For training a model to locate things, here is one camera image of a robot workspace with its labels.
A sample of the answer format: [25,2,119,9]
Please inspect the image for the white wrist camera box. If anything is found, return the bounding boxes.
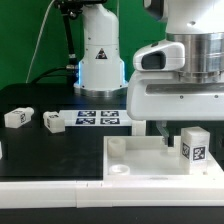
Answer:
[133,40,185,72]

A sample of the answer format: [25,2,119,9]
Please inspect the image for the white cable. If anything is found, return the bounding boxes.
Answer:
[25,0,56,84]

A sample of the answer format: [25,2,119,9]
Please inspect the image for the white marker plate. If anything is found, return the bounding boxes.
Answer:
[59,110,132,127]

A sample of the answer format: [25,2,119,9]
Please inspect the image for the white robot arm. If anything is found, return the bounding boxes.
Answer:
[74,0,224,137]

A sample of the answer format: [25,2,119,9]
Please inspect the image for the black cable bundle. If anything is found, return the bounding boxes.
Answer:
[29,13,79,84]

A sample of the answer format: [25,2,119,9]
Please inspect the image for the white part left edge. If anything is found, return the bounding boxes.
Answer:
[0,141,3,160]

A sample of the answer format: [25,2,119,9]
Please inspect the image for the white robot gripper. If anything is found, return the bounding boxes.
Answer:
[127,71,224,147]

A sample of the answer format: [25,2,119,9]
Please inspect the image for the white L-shaped fence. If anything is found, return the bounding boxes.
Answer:
[0,146,224,210]

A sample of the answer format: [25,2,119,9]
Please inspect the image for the white square table top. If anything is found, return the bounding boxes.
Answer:
[103,136,224,181]

